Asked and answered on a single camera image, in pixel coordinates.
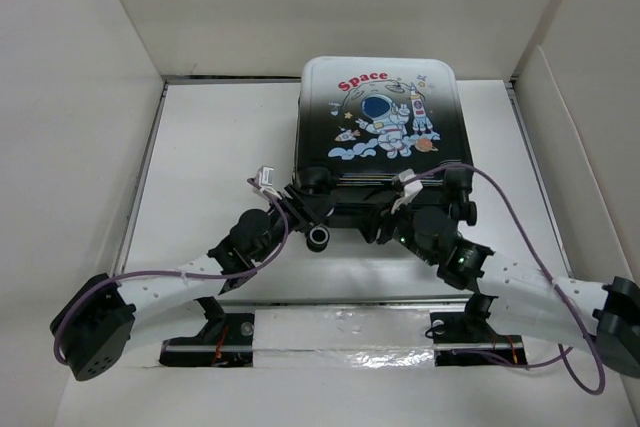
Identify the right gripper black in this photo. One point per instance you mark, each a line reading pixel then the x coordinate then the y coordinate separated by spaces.
pixel 372 218

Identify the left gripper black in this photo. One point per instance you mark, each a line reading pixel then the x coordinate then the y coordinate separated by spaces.
pixel 306 210

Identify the black white space-print suitcase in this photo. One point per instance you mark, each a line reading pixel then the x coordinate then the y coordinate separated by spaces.
pixel 364 120

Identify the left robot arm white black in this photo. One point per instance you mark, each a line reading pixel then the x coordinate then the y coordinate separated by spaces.
pixel 92 330

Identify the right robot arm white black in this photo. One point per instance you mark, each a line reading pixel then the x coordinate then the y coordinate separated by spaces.
pixel 513 298

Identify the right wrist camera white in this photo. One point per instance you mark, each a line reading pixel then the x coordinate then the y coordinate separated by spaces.
pixel 407 185

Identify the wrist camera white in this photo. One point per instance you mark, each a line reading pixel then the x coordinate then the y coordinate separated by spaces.
pixel 263 182
pixel 407 185

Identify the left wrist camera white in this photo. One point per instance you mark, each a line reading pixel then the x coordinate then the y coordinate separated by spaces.
pixel 263 182

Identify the aluminium front rail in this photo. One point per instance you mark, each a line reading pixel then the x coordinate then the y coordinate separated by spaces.
pixel 443 301

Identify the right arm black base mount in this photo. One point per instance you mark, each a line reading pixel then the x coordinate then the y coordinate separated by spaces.
pixel 464 338

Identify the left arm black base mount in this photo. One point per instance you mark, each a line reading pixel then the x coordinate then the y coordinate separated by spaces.
pixel 225 341

